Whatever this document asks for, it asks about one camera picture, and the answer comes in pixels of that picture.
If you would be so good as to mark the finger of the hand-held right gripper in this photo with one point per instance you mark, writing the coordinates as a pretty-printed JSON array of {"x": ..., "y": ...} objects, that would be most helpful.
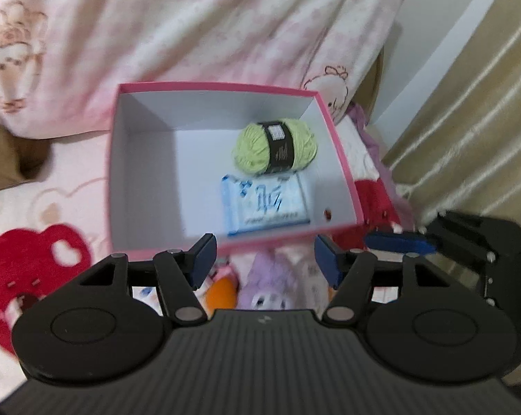
[{"x": 398, "y": 243}]

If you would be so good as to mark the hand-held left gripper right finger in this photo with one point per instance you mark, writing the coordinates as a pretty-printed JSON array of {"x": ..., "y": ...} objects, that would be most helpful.
[{"x": 328, "y": 263}]

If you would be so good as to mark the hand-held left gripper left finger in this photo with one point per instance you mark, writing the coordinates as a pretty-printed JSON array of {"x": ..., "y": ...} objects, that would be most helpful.
[{"x": 202, "y": 263}]

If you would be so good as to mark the orange white tissue packet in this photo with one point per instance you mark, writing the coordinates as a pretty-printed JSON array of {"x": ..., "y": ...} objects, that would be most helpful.
[{"x": 221, "y": 295}]

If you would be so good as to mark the purple plush toy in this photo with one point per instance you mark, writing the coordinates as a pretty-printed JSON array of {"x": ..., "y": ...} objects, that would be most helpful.
[{"x": 264, "y": 281}]

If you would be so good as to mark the pink cardboard box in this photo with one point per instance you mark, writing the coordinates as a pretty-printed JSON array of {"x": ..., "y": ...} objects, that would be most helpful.
[{"x": 156, "y": 138}]

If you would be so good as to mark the blue white wipes packet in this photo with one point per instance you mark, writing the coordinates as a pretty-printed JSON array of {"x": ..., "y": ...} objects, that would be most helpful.
[{"x": 277, "y": 201}]

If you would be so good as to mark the purple cloth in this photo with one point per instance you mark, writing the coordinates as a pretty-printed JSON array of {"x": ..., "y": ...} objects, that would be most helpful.
[{"x": 370, "y": 138}]

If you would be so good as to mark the green yarn ball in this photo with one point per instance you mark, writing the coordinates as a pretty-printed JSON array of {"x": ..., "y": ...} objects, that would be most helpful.
[{"x": 254, "y": 151}]

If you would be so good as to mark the beige striped curtain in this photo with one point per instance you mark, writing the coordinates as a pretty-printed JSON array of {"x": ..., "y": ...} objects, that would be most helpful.
[{"x": 480, "y": 116}]

